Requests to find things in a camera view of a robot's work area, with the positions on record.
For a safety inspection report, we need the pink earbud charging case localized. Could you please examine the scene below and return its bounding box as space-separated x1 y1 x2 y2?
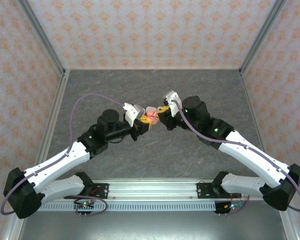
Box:
144 106 160 126

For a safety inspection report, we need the small circuit board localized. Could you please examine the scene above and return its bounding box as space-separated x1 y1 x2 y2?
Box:
73 199 96 216
214 199 246 216

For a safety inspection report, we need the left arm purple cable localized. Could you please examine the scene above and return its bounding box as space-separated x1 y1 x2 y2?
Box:
0 92 127 217

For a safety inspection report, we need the aluminium table edge rail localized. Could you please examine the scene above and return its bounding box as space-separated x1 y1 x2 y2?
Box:
239 70 268 152
33 69 71 171

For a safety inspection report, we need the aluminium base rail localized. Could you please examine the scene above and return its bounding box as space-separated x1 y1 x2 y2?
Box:
64 177 291 202

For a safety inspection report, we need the slotted grey cable duct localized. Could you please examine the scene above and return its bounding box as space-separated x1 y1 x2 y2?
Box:
39 201 217 213

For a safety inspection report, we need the aluminium corner post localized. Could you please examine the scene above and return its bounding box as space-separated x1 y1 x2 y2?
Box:
16 0 67 77
239 0 289 76

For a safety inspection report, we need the grey metal base plate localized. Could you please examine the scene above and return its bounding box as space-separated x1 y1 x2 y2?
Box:
16 210 292 240

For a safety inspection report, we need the aluminium frame bar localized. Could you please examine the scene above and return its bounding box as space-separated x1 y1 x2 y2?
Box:
277 208 300 240
2 217 25 240

